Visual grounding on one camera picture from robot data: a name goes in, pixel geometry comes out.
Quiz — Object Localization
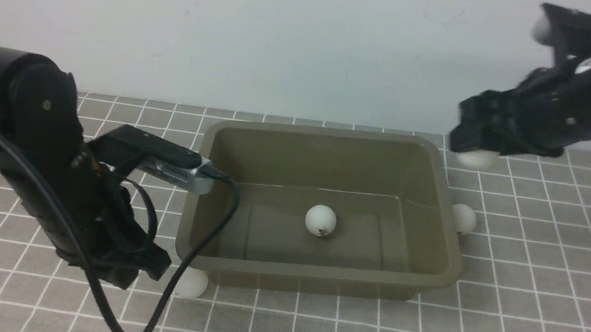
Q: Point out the white ping-pong ball marked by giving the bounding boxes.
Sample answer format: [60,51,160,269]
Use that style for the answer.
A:
[304,204,337,237]

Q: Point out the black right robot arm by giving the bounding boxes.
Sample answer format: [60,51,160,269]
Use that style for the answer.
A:
[449,3,591,158]

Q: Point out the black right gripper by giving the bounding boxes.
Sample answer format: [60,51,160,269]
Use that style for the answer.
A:
[449,68,591,159]

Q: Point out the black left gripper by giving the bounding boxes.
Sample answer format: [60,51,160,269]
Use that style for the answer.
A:
[62,166,171,290]

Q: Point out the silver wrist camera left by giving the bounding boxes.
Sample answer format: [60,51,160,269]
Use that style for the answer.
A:
[88,124,213,195]

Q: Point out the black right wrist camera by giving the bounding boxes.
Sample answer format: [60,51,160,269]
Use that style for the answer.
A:
[530,2,591,67]

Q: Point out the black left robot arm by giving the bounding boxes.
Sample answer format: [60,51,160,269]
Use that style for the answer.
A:
[0,47,171,289]

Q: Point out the white ping-pong ball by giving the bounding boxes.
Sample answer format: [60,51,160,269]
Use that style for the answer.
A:
[456,150,500,171]
[173,267,209,300]
[452,203,478,235]

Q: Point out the olive plastic bin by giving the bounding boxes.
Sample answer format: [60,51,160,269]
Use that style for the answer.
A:
[189,120,463,301]

